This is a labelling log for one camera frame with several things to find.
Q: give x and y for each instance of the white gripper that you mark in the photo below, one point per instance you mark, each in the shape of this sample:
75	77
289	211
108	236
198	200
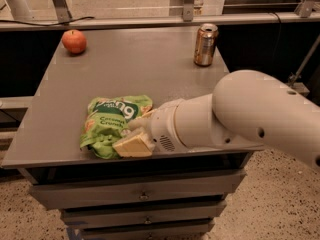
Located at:
164	126

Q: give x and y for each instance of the green rice chip bag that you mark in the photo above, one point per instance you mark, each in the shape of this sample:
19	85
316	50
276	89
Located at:
107	122

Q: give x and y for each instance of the orange soda can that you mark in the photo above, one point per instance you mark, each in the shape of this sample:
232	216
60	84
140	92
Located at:
205	44

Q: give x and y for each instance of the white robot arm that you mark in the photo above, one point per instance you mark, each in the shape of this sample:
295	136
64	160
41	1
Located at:
247	111

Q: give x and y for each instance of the top grey drawer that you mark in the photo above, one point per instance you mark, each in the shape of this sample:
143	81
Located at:
142	189

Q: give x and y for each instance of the grey drawer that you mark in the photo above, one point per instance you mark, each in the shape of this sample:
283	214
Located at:
143	214
142	189
148	232

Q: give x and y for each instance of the grey drawer cabinet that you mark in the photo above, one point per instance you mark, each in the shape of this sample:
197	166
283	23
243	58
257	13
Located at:
155	62

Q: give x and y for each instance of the bottom grey drawer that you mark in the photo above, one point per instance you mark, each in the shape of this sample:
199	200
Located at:
148	232

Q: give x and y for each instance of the middle grey drawer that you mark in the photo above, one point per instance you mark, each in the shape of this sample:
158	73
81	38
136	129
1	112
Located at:
143	214

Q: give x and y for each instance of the red apple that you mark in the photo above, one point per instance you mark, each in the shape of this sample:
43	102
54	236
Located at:
74	41

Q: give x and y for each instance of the white pipe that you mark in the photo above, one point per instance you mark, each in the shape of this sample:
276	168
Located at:
19	9

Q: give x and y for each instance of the grey metal rail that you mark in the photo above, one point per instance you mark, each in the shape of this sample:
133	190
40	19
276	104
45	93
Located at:
88	23

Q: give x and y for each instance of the centre metal bracket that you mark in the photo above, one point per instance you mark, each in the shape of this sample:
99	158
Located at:
188	10

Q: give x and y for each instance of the metal bracket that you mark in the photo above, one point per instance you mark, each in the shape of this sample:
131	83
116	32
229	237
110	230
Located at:
62	11
305	8
188	10

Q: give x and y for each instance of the left metal bracket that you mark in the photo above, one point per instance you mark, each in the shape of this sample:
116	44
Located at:
62	11

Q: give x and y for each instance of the right metal bracket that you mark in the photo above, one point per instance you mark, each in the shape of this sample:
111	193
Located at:
305	8

